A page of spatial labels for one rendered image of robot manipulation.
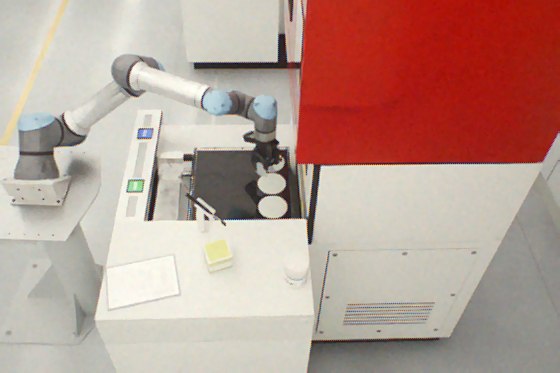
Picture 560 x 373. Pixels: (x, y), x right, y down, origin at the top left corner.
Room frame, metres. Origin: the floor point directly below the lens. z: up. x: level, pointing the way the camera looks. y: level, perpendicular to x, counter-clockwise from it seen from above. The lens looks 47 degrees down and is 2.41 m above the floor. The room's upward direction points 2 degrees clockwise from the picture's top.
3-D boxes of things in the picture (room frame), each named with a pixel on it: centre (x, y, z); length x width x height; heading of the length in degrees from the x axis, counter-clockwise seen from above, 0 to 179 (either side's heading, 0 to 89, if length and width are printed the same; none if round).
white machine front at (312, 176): (1.52, -0.08, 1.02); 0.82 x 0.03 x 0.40; 4
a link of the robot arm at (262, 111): (1.35, 0.06, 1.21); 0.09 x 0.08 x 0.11; 63
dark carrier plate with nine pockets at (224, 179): (1.32, 0.13, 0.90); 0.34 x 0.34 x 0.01; 4
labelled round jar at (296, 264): (0.89, -0.06, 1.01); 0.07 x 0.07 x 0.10
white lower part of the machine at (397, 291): (1.55, -0.42, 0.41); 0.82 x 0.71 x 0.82; 4
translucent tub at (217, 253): (0.94, 0.18, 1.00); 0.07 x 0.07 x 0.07; 22
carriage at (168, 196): (1.28, 0.40, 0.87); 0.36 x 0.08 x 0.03; 4
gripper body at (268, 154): (1.35, 0.05, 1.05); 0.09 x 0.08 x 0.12; 45
